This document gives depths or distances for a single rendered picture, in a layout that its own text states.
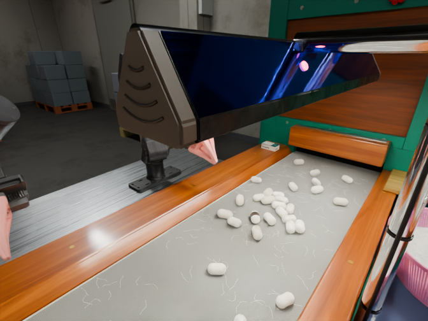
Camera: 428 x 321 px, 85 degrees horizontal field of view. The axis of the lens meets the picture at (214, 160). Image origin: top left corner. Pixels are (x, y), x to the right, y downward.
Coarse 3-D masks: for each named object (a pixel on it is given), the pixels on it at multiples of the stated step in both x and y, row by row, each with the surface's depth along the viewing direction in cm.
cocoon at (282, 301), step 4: (288, 292) 37; (280, 296) 36; (284, 296) 36; (288, 296) 36; (292, 296) 36; (276, 300) 36; (280, 300) 36; (284, 300) 36; (288, 300) 36; (292, 300) 36; (276, 304) 36; (280, 304) 35; (284, 304) 35; (288, 304) 36
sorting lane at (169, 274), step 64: (256, 192) 67; (320, 192) 67; (128, 256) 45; (192, 256) 46; (256, 256) 46; (320, 256) 46; (64, 320) 34; (128, 320) 34; (192, 320) 34; (256, 320) 34
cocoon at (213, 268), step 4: (212, 264) 41; (216, 264) 41; (220, 264) 41; (208, 268) 41; (212, 268) 41; (216, 268) 41; (220, 268) 41; (224, 268) 41; (208, 272) 41; (212, 272) 41; (216, 272) 41; (220, 272) 41; (224, 272) 41
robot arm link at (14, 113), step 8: (0, 96) 34; (0, 104) 33; (8, 104) 34; (0, 112) 32; (8, 112) 34; (16, 112) 35; (0, 120) 32; (8, 120) 33; (16, 120) 34; (0, 128) 33; (8, 128) 34; (0, 136) 34
